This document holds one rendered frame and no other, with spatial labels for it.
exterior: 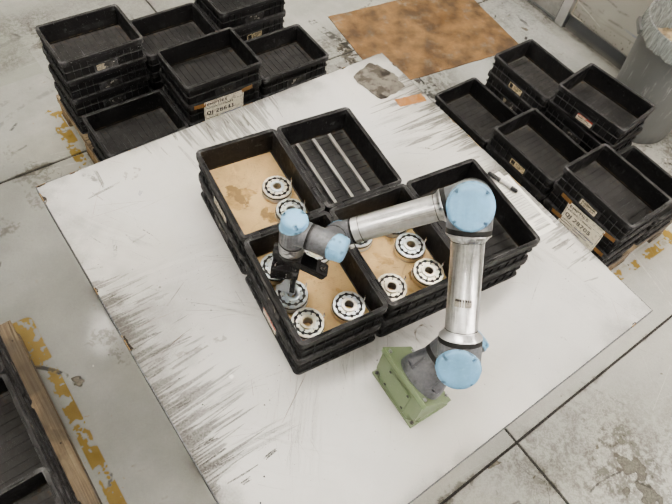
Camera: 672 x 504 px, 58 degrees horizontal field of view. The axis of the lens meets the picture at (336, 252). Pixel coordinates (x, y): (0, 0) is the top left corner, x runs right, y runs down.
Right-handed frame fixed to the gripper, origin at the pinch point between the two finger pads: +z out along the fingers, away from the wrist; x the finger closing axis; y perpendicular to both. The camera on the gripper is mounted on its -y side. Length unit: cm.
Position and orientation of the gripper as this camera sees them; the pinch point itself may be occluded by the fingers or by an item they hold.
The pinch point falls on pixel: (294, 287)
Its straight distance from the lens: 190.9
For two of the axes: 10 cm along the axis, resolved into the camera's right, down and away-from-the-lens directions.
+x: -1.5, 8.1, -5.7
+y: -9.8, -1.9, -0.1
